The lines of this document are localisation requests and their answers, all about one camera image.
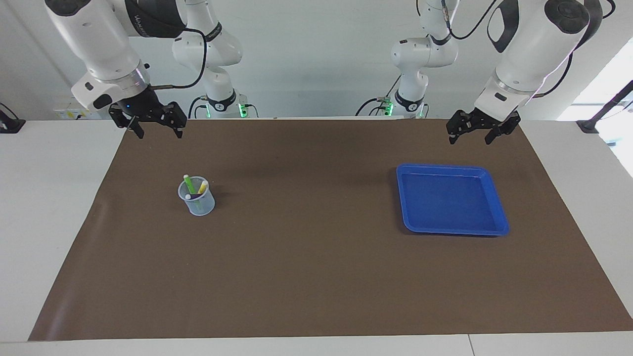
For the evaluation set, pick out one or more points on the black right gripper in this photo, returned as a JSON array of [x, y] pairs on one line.
[[143, 104]]

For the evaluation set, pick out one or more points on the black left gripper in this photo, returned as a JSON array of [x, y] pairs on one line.
[[494, 120]]

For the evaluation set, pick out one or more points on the green pen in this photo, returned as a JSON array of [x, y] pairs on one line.
[[188, 184]]

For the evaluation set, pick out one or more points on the yellow pen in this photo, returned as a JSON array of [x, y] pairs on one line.
[[202, 187]]

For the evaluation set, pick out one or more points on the purple pen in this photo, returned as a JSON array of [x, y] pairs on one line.
[[191, 196]]

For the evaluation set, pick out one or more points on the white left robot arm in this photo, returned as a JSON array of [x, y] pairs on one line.
[[534, 44]]

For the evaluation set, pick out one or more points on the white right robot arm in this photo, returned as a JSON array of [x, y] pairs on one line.
[[94, 34]]

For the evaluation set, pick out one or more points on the blue plastic tray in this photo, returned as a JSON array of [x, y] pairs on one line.
[[450, 200]]

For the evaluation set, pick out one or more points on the translucent plastic cup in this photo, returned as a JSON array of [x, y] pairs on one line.
[[205, 205]]

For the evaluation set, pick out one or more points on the black clamp stand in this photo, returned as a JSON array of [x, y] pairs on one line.
[[588, 126]]

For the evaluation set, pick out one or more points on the black table clamp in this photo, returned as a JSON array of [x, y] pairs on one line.
[[10, 124]]

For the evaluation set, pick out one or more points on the brown table mat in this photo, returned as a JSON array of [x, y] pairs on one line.
[[316, 277]]

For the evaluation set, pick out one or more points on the white wall socket box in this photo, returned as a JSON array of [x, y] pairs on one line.
[[69, 114]]

